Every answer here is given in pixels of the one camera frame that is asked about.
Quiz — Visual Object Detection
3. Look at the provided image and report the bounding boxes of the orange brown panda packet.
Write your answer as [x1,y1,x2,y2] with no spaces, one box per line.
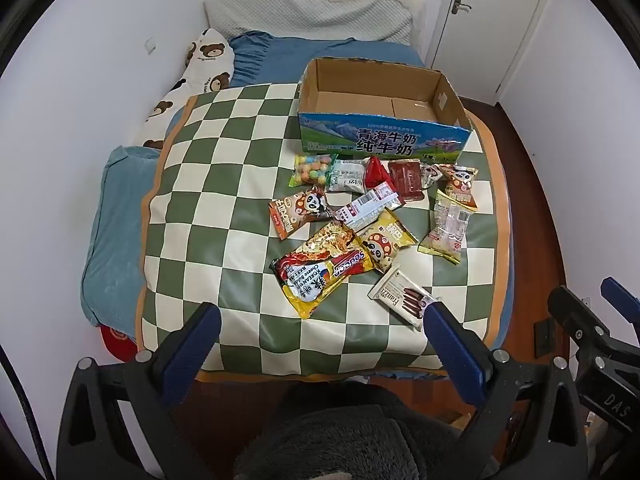
[268,186,335,241]

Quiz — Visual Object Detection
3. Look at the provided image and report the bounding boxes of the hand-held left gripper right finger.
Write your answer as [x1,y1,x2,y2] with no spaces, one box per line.
[422,300,588,480]

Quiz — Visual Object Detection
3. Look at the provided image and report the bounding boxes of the red printed cloth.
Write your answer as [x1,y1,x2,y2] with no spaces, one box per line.
[99,324,139,364]

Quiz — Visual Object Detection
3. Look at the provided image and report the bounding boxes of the orange beige panda packet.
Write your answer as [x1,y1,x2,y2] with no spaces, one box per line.
[437,164,479,211]

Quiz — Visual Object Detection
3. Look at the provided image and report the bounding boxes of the green white checkered mat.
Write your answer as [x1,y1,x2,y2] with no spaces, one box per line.
[137,82,516,383]

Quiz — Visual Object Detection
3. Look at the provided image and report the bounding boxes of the white red label packet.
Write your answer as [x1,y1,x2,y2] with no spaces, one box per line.
[332,182,405,233]

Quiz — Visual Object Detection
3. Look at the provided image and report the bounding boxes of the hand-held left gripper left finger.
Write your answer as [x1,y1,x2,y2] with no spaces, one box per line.
[57,302,223,480]

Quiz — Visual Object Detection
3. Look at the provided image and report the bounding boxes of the small white panda packet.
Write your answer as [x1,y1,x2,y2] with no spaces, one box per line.
[419,161,443,190]

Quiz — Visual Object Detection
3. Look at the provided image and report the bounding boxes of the colourful candy ball bag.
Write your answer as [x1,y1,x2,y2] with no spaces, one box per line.
[289,154,335,192]

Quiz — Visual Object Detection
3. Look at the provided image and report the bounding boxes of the black cable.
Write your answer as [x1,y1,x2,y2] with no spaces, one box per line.
[0,344,56,480]

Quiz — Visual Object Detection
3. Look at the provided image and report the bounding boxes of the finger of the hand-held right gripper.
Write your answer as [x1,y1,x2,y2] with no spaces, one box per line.
[600,276,640,317]
[547,286,615,356]

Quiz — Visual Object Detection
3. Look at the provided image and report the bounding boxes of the dark red snack packet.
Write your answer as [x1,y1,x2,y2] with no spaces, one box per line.
[387,159,425,203]

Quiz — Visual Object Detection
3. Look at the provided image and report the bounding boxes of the white snack packet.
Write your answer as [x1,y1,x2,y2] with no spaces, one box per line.
[325,157,371,195]

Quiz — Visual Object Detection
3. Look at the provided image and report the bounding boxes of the white door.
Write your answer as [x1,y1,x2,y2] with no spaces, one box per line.
[430,0,557,107]

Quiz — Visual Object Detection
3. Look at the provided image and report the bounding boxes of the red triangular snack packet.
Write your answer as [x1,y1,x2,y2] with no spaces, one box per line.
[363,156,398,193]

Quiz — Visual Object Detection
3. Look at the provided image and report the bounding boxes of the blue printed cardboard box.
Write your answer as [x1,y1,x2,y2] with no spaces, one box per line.
[297,57,473,166]

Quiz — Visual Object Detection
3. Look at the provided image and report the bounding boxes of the clear yellow bread packet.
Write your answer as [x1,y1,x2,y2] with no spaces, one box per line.
[417,189,475,266]

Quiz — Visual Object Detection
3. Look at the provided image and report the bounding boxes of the yellow panda snack packet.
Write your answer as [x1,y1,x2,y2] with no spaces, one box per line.
[356,209,420,275]

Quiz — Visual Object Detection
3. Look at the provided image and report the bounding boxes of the grey quilted pillow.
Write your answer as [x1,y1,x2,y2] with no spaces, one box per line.
[202,0,416,43]

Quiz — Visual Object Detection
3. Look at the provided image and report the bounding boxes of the grey fleece trousers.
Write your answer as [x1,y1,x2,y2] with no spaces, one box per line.
[234,380,501,480]

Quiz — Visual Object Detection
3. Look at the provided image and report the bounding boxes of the bear print pillow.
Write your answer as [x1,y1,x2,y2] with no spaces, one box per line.
[137,27,236,151]

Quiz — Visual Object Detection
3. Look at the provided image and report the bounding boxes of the large instant noodle packet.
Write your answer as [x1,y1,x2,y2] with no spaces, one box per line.
[270,219,381,320]

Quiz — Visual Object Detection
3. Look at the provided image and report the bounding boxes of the white chocolate stick box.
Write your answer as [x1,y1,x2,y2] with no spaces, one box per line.
[367,261,443,332]

